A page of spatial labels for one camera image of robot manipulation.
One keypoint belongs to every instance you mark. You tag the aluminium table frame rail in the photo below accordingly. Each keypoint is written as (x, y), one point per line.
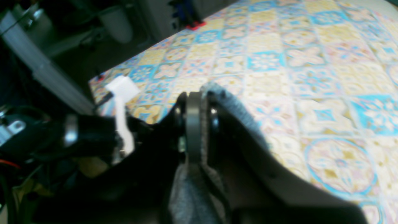
(46, 72)

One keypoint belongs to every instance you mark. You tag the patterned tablecloth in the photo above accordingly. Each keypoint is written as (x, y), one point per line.
(318, 76)

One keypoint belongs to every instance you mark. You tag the grey t-shirt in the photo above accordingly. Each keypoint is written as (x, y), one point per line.
(198, 193)

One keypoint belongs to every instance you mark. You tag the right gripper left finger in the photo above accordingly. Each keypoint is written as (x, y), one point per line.
(140, 188)

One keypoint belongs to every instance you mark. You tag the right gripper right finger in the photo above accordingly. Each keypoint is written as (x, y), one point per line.
(259, 189)

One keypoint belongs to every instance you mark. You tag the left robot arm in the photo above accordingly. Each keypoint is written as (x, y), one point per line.
(30, 138)

